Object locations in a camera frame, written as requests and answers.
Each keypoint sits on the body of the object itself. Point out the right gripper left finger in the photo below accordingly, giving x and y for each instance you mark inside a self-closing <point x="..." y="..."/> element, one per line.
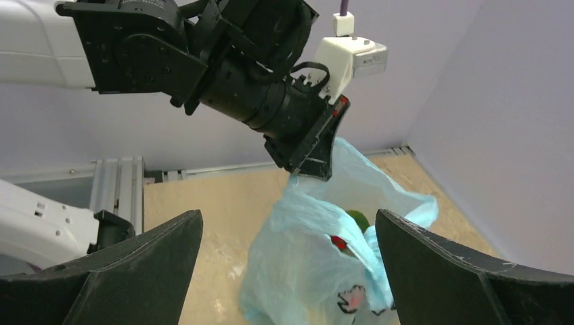
<point x="141" y="280"/>

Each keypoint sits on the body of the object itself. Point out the green avocado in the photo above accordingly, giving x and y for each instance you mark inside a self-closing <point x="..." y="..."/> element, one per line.
<point x="360" y="219"/>

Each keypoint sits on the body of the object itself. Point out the light blue plastic bag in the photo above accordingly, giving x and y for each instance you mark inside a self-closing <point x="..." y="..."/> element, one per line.
<point x="295" y="275"/>

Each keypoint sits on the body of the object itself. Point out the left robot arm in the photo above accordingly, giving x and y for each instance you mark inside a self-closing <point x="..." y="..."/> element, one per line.
<point x="118" y="47"/>

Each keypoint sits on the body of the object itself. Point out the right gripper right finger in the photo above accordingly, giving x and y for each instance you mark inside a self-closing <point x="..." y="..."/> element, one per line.
<point x="435" y="280"/>

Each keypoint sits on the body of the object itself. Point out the red apple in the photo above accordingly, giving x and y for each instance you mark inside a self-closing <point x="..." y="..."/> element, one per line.
<point x="340" y="244"/>

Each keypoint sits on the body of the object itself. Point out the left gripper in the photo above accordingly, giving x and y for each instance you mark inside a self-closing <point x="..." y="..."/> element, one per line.
<point x="299" y="126"/>

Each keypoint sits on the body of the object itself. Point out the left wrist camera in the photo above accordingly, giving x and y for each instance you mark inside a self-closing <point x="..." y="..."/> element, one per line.
<point x="348" y="57"/>

